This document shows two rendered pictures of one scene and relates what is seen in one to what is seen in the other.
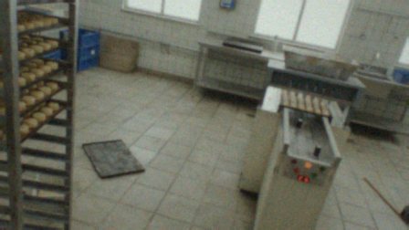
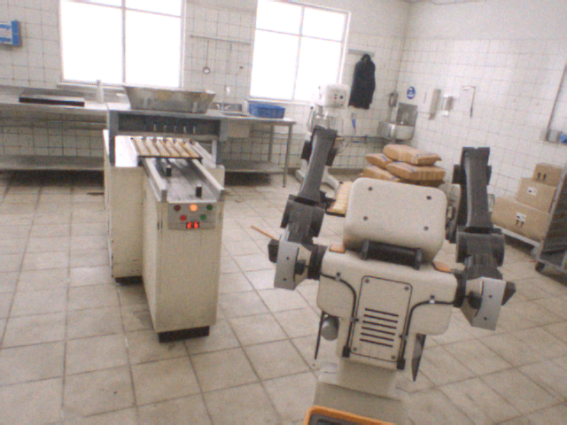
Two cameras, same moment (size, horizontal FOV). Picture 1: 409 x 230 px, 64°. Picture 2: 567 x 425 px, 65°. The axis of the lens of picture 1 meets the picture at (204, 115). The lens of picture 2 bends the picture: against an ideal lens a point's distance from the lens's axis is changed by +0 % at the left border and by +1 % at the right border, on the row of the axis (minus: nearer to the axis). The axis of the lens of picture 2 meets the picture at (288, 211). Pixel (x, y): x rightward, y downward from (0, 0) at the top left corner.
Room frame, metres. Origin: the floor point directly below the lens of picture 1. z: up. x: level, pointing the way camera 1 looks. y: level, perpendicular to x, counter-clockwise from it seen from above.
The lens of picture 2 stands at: (-0.34, 0.18, 1.54)
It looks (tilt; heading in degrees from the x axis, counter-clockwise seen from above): 18 degrees down; 325
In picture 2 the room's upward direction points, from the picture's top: 7 degrees clockwise
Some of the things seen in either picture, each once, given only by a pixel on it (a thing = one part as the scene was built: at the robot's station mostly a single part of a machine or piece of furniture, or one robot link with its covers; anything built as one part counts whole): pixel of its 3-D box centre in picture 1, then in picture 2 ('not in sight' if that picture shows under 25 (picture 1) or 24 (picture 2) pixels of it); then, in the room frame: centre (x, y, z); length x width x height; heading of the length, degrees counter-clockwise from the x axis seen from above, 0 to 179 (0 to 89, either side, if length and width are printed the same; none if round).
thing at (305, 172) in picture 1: (305, 170); (192, 214); (1.68, -0.64, 0.77); 0.24 x 0.04 x 0.14; 80
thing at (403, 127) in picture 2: not in sight; (399, 122); (4.36, -4.89, 0.93); 0.99 x 0.38 x 1.09; 171
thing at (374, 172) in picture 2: not in sight; (389, 175); (3.67, -4.13, 0.32); 0.72 x 0.42 x 0.17; 176
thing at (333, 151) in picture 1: (319, 109); (185, 153); (2.63, -0.94, 0.87); 2.01 x 0.03 x 0.07; 170
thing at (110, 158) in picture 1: (112, 157); not in sight; (2.66, 0.78, 0.01); 0.60 x 0.40 x 0.03; 37
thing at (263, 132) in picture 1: (288, 136); (156, 199); (3.01, -0.86, 0.42); 1.28 x 0.72 x 0.84; 170
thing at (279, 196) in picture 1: (289, 184); (177, 244); (2.04, -0.70, 0.45); 0.70 x 0.34 x 0.90; 170
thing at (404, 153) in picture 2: not in sight; (410, 155); (3.58, -4.36, 0.62); 0.72 x 0.42 x 0.17; 178
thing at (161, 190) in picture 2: (285, 100); (142, 151); (2.67, -0.66, 0.87); 2.01 x 0.03 x 0.07; 170
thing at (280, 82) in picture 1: (308, 92); (166, 135); (2.54, -0.78, 1.01); 0.72 x 0.33 x 0.34; 80
